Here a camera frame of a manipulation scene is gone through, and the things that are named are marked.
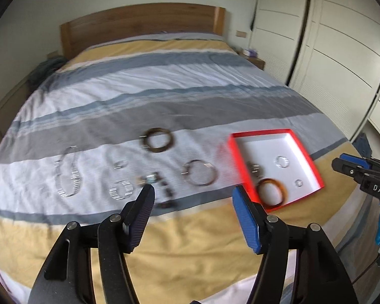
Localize silver watch band bracelet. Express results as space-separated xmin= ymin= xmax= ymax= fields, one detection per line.
xmin=245 ymin=161 xmax=264 ymax=181

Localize small silver ring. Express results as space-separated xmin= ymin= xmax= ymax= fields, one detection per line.
xmin=109 ymin=154 xmax=129 ymax=170

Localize silver bead necklace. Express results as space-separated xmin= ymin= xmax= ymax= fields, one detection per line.
xmin=52 ymin=145 xmax=84 ymax=198

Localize thin brown hoop bangle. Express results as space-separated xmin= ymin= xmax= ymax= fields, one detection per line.
xmin=181 ymin=159 xmax=218 ymax=187

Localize dark brown wooden bangle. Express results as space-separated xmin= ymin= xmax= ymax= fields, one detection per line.
xmin=139 ymin=127 xmax=175 ymax=153

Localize red jewelry box lid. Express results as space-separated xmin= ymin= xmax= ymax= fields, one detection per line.
xmin=229 ymin=128 xmax=325 ymax=211

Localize amber tortoiseshell bangle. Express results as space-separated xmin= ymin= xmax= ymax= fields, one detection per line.
xmin=256 ymin=178 xmax=287 ymax=208

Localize striped bed duvet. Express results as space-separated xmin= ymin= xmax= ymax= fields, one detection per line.
xmin=0 ymin=33 xmax=369 ymax=303

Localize white wardrobe doors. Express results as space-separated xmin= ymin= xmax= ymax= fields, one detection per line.
xmin=250 ymin=0 xmax=380 ymax=139

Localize wooden nightstand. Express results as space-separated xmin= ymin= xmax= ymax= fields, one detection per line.
xmin=239 ymin=53 xmax=265 ymax=70

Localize purple tissue box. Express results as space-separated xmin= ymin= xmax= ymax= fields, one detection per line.
xmin=242 ymin=49 xmax=258 ymax=58

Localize low wooden side shelf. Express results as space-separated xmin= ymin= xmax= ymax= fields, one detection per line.
xmin=0 ymin=76 xmax=30 ymax=143

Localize dark blue folded blanket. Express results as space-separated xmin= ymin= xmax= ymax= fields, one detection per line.
xmin=27 ymin=56 xmax=68 ymax=88

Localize wooden headboard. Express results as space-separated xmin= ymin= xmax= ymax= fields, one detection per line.
xmin=60 ymin=3 xmax=226 ymax=60

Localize clear crystal ring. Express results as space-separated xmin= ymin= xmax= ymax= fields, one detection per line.
xmin=274 ymin=154 xmax=290 ymax=169

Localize wall socket plate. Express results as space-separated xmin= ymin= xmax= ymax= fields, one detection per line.
xmin=235 ymin=30 xmax=248 ymax=38

